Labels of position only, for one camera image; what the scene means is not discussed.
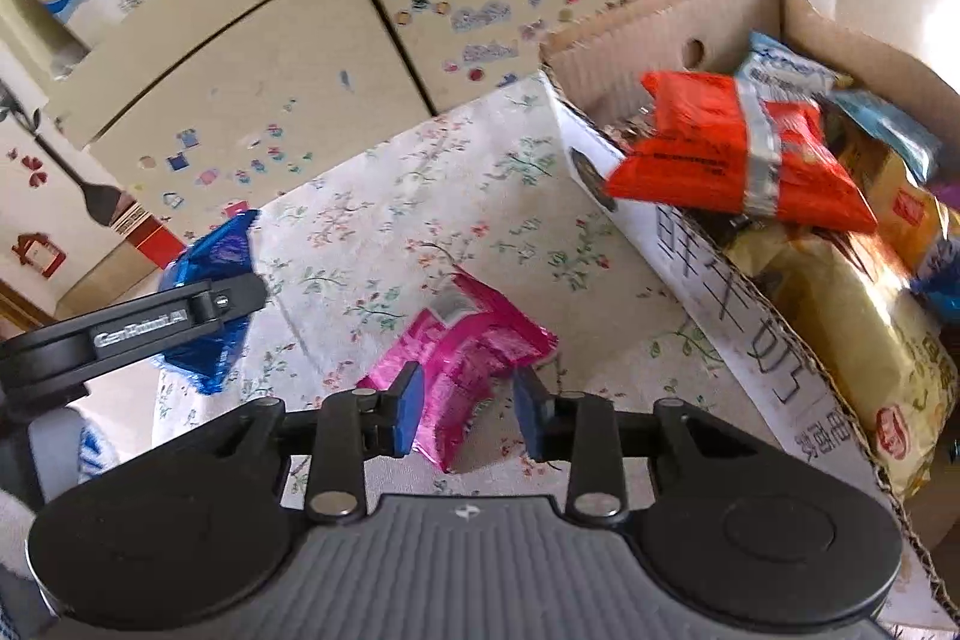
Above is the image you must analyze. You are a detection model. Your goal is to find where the pink snack bag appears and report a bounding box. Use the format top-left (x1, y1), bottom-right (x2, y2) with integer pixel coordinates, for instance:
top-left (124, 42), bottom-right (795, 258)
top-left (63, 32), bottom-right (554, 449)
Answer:
top-left (359, 268), bottom-right (558, 473)

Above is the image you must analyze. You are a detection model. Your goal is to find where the blue foil snack bag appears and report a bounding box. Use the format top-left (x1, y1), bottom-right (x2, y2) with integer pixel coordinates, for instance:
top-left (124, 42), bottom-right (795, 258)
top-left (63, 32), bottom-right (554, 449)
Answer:
top-left (158, 209), bottom-right (259, 395)

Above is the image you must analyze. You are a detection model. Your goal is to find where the orange red snack bag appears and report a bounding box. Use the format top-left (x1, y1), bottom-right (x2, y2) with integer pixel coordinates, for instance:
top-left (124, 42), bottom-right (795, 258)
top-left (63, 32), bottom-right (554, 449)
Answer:
top-left (605, 71), bottom-right (877, 234)

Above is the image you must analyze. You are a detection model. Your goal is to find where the croissant snack bag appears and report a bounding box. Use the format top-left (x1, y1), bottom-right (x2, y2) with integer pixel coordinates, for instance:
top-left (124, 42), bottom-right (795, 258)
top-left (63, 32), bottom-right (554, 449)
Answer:
top-left (727, 224), bottom-right (958, 498)

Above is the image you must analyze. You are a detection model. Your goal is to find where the white gloved left hand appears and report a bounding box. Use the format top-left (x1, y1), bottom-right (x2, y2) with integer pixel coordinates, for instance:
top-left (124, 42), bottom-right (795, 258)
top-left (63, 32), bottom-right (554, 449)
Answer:
top-left (2, 408), bottom-right (119, 580)

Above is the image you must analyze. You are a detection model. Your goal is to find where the red gift box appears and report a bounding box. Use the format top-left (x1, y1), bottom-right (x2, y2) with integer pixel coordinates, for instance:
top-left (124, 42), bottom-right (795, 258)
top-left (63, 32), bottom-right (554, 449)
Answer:
top-left (53, 202), bottom-right (185, 320)

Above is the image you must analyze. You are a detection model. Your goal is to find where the floral tablecloth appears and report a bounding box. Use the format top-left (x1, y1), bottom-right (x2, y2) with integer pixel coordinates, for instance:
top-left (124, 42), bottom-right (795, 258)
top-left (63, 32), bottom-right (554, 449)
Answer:
top-left (153, 78), bottom-right (885, 498)

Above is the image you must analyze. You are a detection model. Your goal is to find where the beige wooden cabinet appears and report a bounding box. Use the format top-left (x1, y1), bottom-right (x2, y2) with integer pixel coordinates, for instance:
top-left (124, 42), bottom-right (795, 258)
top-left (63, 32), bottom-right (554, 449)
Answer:
top-left (0, 0), bottom-right (706, 244)

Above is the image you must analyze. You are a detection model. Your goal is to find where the yellow snack bag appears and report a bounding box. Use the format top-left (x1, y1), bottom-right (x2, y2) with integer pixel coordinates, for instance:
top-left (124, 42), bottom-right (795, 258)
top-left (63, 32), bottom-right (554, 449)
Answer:
top-left (839, 136), bottom-right (958, 278)

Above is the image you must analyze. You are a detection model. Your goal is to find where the light blue American snack bag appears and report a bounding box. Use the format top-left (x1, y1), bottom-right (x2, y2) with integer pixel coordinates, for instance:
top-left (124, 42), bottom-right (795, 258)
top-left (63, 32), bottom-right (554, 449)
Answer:
top-left (736, 31), bottom-right (854, 103)

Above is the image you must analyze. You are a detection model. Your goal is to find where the cardboard milk box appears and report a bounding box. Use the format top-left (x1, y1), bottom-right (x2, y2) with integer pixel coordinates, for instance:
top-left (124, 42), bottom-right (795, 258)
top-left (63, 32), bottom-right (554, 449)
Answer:
top-left (536, 0), bottom-right (960, 626)

